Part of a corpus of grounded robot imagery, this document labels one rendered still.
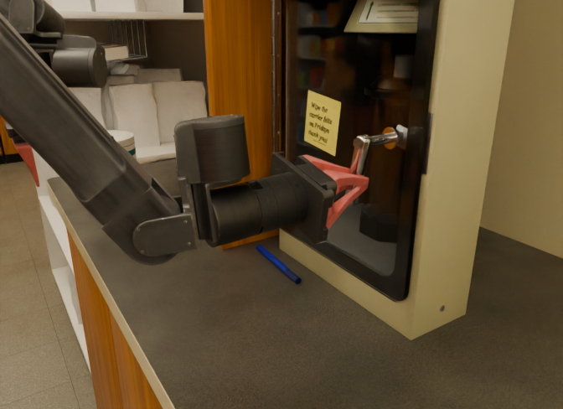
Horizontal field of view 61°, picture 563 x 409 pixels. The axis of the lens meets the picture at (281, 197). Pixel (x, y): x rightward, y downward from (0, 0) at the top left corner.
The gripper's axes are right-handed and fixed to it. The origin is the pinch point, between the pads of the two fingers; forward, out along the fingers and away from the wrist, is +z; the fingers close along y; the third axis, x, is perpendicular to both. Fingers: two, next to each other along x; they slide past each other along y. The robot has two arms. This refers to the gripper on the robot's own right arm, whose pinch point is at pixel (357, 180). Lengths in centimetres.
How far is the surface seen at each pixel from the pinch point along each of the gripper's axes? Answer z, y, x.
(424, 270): 5.8, -8.5, 9.6
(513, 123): 48.0, 10.5, 4.1
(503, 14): 15.3, -2.2, -18.9
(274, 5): 4.4, 28.7, -14.4
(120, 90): 3, 121, 30
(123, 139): -12, 62, 19
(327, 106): 4.1, 12.5, -4.2
